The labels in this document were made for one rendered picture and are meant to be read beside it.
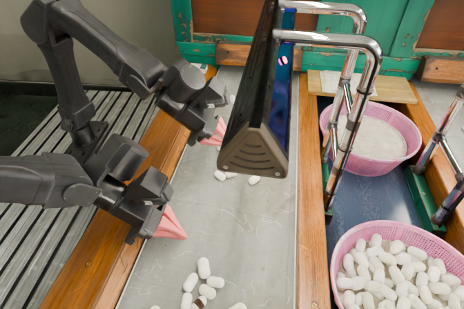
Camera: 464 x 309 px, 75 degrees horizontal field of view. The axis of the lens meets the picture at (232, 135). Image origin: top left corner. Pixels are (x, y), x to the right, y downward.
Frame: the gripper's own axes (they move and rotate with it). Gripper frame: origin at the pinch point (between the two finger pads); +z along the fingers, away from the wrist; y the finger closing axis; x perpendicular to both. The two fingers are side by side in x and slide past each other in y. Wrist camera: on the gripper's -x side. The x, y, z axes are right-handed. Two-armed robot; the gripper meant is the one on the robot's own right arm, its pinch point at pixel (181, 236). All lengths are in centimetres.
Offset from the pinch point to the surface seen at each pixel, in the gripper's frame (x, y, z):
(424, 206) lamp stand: -30, 20, 43
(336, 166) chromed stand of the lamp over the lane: -25.4, 15.2, 15.9
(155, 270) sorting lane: 3.7, -6.5, -1.2
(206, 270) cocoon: -4.1, -5.7, 4.8
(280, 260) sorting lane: -10.9, -0.4, 16.3
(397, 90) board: -35, 61, 40
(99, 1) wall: 68, 146, -73
